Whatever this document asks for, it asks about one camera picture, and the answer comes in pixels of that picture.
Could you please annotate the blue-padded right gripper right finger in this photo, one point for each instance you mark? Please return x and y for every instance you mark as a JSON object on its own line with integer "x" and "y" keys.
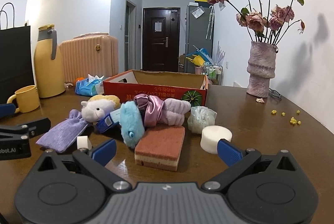
{"x": 239, "y": 163}

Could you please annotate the red cardboard box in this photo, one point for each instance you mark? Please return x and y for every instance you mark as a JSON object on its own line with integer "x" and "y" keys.
{"x": 177, "y": 85}

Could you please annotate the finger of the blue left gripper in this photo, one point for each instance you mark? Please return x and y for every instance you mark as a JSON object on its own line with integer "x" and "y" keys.
{"x": 7, "y": 109}

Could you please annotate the red layered sponge block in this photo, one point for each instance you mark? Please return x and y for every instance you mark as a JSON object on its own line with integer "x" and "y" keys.
{"x": 160, "y": 147}

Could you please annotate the black eyeglasses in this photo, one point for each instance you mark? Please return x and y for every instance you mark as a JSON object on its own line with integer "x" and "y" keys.
{"x": 275, "y": 94}

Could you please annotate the dried pink roses bouquet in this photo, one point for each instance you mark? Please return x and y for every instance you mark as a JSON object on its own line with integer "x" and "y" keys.
{"x": 264, "y": 21}

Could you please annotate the small wire trolley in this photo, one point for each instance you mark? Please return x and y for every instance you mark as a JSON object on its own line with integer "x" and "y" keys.
{"x": 214, "y": 73}

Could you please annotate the light blue plush toy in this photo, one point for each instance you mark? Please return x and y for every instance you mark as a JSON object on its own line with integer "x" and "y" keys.
{"x": 132, "y": 128}

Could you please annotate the black paper shopping bag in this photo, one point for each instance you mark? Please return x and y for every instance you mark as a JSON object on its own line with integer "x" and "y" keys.
{"x": 16, "y": 61}

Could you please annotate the yellow crumbs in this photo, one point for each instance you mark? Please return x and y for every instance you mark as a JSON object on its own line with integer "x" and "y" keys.
{"x": 293, "y": 120}

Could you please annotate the purple drawstring pouch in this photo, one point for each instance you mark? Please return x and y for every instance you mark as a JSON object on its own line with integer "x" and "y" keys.
{"x": 64, "y": 134}

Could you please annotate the pink ribbed suitcase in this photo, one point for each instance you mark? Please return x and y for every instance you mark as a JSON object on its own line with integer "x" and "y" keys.
{"x": 89, "y": 54}

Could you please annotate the blue small carton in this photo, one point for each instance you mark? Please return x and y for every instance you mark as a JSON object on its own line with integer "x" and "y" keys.
{"x": 109, "y": 121}

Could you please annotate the blue tissue pack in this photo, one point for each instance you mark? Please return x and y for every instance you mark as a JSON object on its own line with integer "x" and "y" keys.
{"x": 91, "y": 86}

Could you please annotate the grey refrigerator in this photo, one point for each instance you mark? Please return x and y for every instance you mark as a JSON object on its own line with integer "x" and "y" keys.
{"x": 197, "y": 30}

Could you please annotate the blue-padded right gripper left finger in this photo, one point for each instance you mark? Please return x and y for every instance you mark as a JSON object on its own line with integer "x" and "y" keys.
{"x": 92, "y": 163}

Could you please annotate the small white foam block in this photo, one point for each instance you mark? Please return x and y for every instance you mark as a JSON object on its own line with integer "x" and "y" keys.
{"x": 83, "y": 142}

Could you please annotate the fallen pink petal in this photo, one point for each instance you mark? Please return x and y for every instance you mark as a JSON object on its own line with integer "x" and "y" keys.
{"x": 260, "y": 100}

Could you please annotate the pink textured vase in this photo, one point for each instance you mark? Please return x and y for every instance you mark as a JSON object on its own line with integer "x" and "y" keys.
{"x": 261, "y": 67}

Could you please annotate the white yellow plush toy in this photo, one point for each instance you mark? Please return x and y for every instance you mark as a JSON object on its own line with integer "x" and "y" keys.
{"x": 98, "y": 106}

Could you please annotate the lilac fluffy headband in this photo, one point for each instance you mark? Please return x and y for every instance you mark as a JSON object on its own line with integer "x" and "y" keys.
{"x": 173, "y": 112}

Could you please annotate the pink satin scrunchie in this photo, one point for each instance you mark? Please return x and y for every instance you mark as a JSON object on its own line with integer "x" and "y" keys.
{"x": 150, "y": 107}

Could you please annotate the yellow ceramic mug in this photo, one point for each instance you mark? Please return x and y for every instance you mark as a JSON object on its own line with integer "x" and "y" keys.
{"x": 26, "y": 98}

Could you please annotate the yellow thermos jug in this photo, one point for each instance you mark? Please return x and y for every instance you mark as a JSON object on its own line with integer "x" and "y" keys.
{"x": 48, "y": 67}

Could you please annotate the white mesh bath puff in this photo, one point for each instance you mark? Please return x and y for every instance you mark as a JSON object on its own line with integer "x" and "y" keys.
{"x": 200, "y": 117}

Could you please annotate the white round sponge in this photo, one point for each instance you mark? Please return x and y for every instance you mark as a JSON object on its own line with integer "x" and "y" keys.
{"x": 211, "y": 135}

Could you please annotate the orange small ball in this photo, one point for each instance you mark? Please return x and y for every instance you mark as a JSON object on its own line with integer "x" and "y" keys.
{"x": 78, "y": 79}

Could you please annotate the dark entrance door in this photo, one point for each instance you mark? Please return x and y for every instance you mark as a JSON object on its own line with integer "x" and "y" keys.
{"x": 161, "y": 39}

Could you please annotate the yellow blue clutter pile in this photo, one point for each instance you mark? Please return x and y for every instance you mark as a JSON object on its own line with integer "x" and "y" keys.
{"x": 194, "y": 62}

